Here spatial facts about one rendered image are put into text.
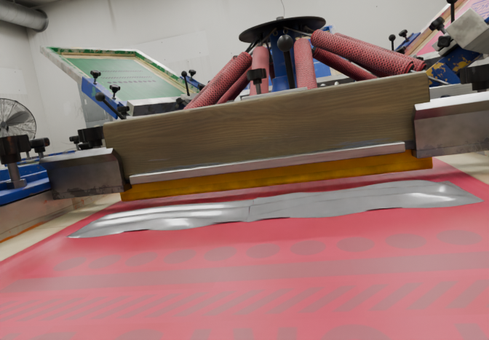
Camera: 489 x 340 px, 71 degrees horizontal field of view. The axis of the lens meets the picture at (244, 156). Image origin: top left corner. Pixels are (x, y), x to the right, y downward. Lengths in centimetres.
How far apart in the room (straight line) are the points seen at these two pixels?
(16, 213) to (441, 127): 44
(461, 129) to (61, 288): 35
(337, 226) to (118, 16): 516
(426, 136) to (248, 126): 18
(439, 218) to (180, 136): 26
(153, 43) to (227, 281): 489
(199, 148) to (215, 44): 437
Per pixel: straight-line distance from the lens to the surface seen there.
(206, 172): 38
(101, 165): 43
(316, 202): 30
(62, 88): 575
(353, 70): 142
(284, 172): 38
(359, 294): 18
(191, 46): 483
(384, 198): 30
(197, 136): 39
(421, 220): 27
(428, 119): 37
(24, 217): 45
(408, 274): 20
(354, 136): 37
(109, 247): 31
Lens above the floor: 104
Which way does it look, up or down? 7 degrees down
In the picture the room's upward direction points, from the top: 9 degrees counter-clockwise
